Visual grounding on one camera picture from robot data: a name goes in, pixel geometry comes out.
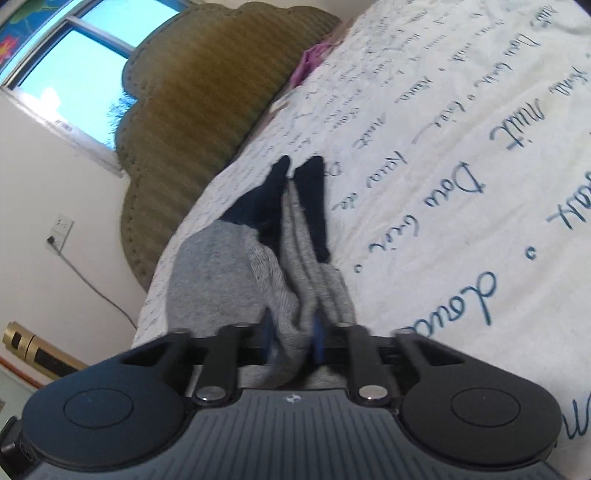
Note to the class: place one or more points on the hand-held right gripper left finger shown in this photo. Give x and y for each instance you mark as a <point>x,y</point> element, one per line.
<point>225,364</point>

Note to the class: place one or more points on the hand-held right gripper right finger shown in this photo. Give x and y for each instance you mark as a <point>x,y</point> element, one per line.
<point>317,344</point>

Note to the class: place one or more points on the grey and navy sweater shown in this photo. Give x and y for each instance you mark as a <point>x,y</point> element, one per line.
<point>207,277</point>

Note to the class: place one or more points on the gold tower fan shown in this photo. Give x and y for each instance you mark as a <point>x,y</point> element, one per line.
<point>44,350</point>

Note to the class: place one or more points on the white script-printed bed sheet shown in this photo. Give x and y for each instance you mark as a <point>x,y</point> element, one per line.
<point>461,138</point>

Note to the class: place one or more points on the olive padded headboard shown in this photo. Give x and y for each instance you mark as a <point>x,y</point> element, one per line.
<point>198,101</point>

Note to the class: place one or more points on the purple cloth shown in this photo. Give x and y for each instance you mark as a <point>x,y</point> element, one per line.
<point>309,64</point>

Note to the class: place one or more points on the window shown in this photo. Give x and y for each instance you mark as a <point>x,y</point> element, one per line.
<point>83,69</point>

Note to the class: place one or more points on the colourful floral poster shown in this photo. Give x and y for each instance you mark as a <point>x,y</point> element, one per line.
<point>18,32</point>

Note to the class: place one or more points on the white wall outlet with plug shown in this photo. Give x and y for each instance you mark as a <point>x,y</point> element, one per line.
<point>55,242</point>

